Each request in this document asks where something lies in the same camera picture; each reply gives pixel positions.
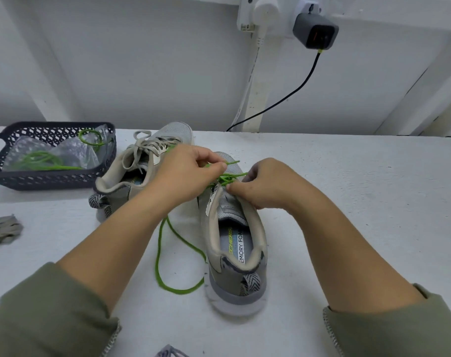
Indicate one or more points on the person's left hand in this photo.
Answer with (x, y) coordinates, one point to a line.
(181, 176)

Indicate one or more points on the person's right hand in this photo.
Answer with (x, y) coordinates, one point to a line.
(276, 186)

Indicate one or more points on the green shoelace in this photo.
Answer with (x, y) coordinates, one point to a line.
(39, 161)
(225, 177)

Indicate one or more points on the beige shoelace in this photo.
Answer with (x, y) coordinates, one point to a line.
(144, 145)
(2, 230)

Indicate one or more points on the gray sneaker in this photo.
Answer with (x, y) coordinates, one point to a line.
(237, 286)
(114, 191)

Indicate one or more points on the clear plastic bag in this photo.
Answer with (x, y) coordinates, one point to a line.
(69, 152)

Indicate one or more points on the person's right forearm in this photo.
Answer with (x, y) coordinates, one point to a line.
(374, 286)

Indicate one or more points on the person's left forearm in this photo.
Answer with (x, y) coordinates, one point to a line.
(69, 293)

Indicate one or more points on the gray charger adapter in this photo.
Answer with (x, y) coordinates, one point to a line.
(315, 32)

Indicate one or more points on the gray patterned garment piece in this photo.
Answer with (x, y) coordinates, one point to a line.
(170, 351)

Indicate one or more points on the white plug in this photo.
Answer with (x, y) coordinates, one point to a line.
(265, 9)

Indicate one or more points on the dark plastic lattice basket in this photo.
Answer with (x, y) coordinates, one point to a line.
(2, 178)

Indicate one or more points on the white wall socket plate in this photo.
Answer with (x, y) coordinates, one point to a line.
(244, 11)

